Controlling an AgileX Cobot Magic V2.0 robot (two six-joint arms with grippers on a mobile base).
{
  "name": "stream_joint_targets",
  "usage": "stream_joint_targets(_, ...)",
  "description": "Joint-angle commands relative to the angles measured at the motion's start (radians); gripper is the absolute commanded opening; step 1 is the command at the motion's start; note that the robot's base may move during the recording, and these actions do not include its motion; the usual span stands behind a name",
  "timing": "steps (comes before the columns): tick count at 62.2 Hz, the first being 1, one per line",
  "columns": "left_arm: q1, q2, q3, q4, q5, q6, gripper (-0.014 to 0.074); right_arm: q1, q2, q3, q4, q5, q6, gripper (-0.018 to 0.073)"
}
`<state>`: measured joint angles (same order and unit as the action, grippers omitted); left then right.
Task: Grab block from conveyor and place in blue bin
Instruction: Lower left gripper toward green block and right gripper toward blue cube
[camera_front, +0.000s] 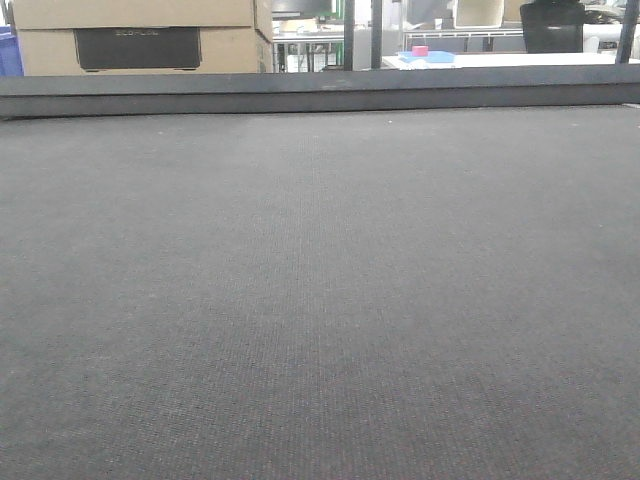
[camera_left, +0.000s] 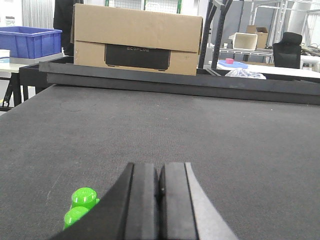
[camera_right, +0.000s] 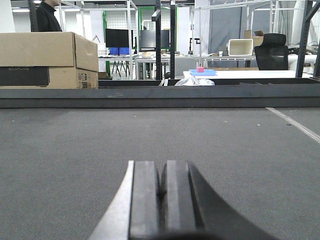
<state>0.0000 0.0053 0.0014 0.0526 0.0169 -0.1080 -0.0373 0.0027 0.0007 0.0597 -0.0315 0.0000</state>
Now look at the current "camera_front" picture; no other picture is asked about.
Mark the blue crate at left edge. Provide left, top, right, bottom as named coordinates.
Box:
left=0, top=25, right=24, bottom=76

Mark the dark conveyor side rail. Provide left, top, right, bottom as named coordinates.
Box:
left=1, top=64, right=639, bottom=118

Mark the lower cardboard box black label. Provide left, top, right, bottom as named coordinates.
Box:
left=18, top=28, right=274, bottom=76

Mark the blue flat tray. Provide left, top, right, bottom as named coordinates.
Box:
left=397, top=50, right=456, bottom=63

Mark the white background table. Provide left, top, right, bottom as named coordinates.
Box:
left=382, top=53, right=616, bottom=70

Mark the black vertical post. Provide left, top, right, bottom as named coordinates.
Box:
left=370, top=0, right=383, bottom=70

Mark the upper cardboard box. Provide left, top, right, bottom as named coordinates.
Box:
left=11, top=0, right=272, bottom=40

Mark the beige plastic container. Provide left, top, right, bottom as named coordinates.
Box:
left=452, top=0, right=504, bottom=29

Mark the black office chair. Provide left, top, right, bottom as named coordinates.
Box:
left=519, top=1, right=586, bottom=54

